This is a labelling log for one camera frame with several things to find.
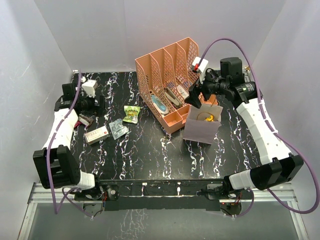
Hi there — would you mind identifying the white paper staples box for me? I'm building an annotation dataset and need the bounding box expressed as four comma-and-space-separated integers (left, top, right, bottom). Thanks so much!
176, 84, 189, 100

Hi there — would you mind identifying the black front mounting rail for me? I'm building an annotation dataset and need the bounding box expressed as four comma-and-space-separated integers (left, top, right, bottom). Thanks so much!
74, 178, 253, 212

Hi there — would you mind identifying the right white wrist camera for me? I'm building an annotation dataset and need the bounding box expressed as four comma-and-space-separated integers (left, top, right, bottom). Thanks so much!
191, 56, 209, 78

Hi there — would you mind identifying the silver foil snack packet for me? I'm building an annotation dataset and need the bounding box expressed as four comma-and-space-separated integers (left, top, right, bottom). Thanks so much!
109, 118, 129, 140

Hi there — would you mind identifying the yellow M&M's packet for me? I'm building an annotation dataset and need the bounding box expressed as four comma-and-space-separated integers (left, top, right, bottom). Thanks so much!
204, 114, 216, 122

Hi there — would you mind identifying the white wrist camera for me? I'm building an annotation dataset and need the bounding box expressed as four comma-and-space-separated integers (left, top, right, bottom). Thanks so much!
191, 56, 209, 78
81, 79, 98, 98

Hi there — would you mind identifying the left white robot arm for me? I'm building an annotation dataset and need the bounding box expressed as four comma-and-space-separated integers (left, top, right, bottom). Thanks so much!
33, 79, 105, 200

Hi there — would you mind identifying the blue correction tape blister pack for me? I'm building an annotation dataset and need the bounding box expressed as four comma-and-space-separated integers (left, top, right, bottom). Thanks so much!
150, 94, 169, 116

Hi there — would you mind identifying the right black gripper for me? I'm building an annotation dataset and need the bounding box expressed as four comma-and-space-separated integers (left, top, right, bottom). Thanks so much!
184, 68, 229, 108

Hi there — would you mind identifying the white rectangular snack box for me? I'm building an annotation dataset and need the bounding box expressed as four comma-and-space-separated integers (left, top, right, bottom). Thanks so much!
84, 125, 110, 145

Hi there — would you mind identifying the lilac paper bag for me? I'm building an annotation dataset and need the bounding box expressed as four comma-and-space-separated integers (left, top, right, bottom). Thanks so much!
183, 103, 223, 145

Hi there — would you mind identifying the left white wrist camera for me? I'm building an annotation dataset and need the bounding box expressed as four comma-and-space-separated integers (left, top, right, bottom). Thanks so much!
81, 79, 98, 98

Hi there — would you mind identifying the pink plastic desk organizer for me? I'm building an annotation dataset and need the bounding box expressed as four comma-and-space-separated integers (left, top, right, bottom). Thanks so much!
135, 37, 218, 134

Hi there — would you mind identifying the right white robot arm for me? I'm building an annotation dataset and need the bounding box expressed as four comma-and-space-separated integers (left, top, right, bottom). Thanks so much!
184, 57, 304, 199

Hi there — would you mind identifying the grey stapler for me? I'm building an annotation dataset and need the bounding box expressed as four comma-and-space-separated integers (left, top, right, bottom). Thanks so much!
164, 87, 183, 109

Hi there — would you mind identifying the green sour candy bag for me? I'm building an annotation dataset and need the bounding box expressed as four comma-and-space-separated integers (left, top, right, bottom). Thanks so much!
123, 105, 141, 124

